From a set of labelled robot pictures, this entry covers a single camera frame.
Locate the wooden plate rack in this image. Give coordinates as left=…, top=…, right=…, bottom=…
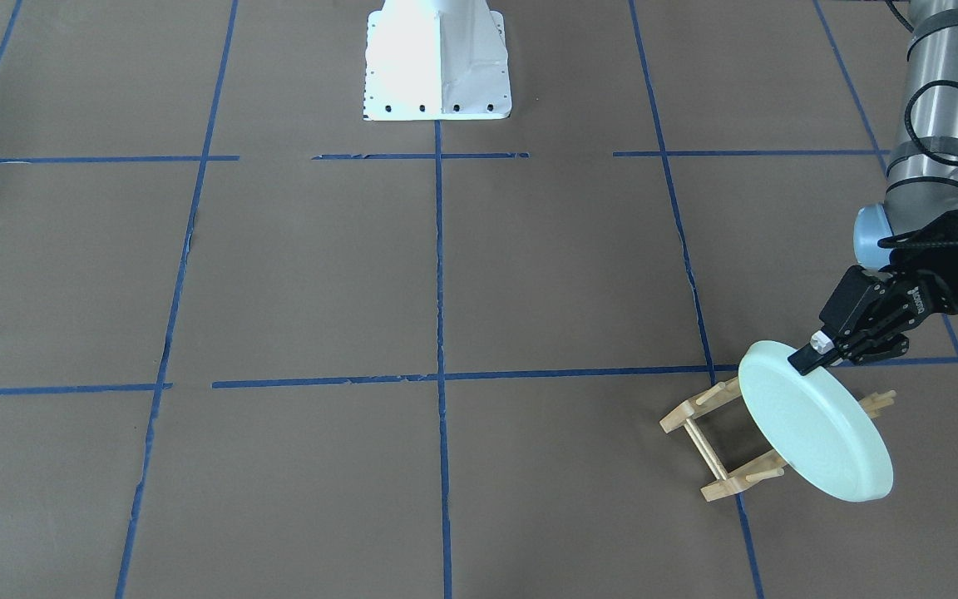
left=660, top=378, right=896, bottom=502

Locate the light green plate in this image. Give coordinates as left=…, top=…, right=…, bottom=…
left=738, top=340, right=894, bottom=502

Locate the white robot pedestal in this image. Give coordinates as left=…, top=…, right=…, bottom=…
left=363, top=1, right=513, bottom=121

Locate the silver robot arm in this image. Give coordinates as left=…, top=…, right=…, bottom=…
left=788, top=1, right=958, bottom=375

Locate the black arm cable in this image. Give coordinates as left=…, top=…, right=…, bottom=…
left=878, top=0, right=958, bottom=250

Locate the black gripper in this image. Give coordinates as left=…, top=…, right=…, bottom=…
left=788, top=210, right=958, bottom=376

